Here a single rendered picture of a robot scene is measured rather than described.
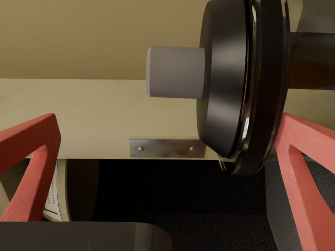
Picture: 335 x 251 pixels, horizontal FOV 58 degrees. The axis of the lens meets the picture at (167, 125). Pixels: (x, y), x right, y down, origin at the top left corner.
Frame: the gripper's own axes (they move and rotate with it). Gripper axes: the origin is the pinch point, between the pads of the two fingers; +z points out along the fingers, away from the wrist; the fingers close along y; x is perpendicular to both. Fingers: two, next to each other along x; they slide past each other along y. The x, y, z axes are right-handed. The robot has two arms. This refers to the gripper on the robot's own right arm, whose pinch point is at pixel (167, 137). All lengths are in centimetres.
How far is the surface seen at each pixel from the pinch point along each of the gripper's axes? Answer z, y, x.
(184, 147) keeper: 11.9, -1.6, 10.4
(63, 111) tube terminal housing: 15.8, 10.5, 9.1
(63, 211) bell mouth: 13.5, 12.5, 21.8
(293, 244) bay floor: 15.6, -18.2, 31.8
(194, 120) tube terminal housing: 14.4, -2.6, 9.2
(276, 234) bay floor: 20.2, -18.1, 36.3
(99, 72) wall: 55, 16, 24
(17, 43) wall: 55, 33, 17
